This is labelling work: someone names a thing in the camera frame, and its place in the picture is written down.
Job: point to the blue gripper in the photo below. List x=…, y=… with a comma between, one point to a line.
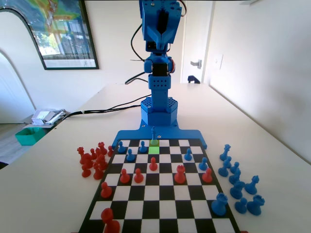
x=161, y=28

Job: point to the blue chess king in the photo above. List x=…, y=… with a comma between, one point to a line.
x=153, y=136

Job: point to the blue SO-100 robot arm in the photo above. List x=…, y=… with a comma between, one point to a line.
x=159, y=92

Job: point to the blue chess pawn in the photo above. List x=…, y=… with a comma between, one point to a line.
x=121, y=148
x=202, y=165
x=143, y=147
x=235, y=167
x=187, y=155
x=130, y=156
x=241, y=206

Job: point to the red chess pawn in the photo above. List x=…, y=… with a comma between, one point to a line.
x=138, y=176
x=109, y=222
x=152, y=165
x=106, y=191
x=92, y=153
x=86, y=171
x=207, y=176
x=110, y=151
x=124, y=177

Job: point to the red chess bishop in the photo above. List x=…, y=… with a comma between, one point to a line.
x=98, y=151
x=98, y=172

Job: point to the blue chess queen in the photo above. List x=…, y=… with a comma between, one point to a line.
x=225, y=151

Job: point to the red chess knight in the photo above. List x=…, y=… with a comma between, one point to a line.
x=86, y=160
x=102, y=160

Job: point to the red queen piece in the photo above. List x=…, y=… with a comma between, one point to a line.
x=179, y=175

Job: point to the blue chess rook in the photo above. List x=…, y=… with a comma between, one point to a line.
x=219, y=204
x=255, y=205

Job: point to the white door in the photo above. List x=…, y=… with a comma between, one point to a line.
x=194, y=36

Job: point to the blue table clamp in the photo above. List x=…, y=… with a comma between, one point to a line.
x=193, y=78

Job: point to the black framed map poster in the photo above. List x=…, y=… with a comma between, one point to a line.
x=63, y=29

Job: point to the pile of papers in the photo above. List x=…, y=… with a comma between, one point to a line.
x=46, y=116

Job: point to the white curved panel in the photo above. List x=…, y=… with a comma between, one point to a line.
x=12, y=85

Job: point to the black and white chessboard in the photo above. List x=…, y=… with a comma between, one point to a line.
x=158, y=194

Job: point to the green plastic bin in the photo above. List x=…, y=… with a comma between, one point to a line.
x=29, y=136

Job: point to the white light switch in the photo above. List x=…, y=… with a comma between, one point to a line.
x=219, y=61

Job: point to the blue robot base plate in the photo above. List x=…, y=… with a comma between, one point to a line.
x=170, y=134

